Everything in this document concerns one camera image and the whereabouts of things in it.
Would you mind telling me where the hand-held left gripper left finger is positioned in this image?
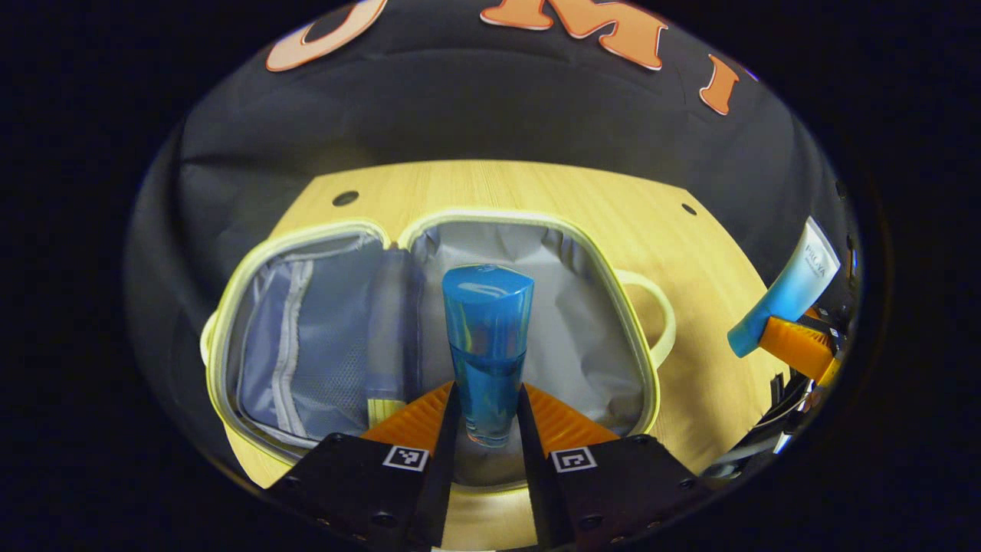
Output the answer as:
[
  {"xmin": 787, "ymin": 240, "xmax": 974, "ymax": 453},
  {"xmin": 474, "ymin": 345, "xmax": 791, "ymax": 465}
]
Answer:
[{"xmin": 272, "ymin": 381, "xmax": 462, "ymax": 552}]

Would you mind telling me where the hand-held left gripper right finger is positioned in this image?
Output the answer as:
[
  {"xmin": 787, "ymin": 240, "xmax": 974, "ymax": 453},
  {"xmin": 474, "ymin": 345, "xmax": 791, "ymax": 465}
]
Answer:
[{"xmin": 517, "ymin": 383, "xmax": 698, "ymax": 552}]

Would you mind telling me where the blue and white cream tube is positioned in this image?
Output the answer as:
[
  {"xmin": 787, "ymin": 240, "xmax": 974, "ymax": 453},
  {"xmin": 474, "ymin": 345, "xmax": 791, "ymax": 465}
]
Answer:
[{"xmin": 727, "ymin": 216, "xmax": 842, "ymax": 359}]

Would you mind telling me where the blue skin care bottle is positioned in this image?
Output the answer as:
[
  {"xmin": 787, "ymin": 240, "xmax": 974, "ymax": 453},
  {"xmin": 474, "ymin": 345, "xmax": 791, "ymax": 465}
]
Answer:
[{"xmin": 441, "ymin": 264, "xmax": 536, "ymax": 449}]

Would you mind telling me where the black backdrop cloth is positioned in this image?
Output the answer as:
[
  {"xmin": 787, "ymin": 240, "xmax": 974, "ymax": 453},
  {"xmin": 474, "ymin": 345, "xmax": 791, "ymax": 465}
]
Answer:
[{"xmin": 126, "ymin": 0, "xmax": 861, "ymax": 461}]

